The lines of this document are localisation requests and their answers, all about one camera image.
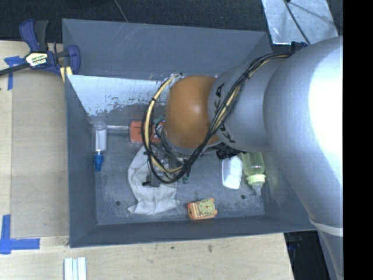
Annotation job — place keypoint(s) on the clear bottle with blue cap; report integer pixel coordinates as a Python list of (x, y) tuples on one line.
[(99, 139)]

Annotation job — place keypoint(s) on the grey metal bin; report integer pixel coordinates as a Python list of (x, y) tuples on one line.
[(116, 51)]

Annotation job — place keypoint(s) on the pale wood flat board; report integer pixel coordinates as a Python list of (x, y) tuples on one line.
[(38, 156)]

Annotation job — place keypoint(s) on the orange rectangular block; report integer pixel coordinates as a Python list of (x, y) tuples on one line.
[(135, 132)]

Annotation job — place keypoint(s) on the clear plastic tube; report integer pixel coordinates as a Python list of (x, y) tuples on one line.
[(118, 127)]

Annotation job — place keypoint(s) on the yellow baby bottle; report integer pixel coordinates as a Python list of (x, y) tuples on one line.
[(254, 165)]

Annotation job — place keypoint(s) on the orange toy clock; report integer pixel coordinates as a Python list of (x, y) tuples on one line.
[(202, 209)]

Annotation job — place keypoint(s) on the white cloth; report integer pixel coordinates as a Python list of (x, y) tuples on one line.
[(151, 198)]

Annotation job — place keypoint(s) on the black cylinder on white bracket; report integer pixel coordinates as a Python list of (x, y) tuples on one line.
[(225, 154)]

